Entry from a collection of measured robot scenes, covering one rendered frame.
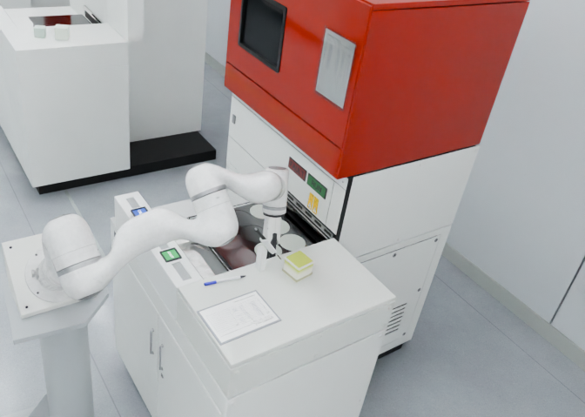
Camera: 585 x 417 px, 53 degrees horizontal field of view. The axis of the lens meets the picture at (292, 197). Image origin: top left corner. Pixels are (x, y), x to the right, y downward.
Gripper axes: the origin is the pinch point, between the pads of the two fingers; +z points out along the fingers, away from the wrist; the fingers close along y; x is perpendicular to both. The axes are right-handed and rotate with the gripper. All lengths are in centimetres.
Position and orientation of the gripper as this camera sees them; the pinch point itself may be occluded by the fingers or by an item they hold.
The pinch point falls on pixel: (271, 254)
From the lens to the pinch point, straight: 209.5
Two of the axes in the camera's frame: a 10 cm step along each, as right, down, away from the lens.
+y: 1.8, 2.5, -9.5
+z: -0.8, 9.7, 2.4
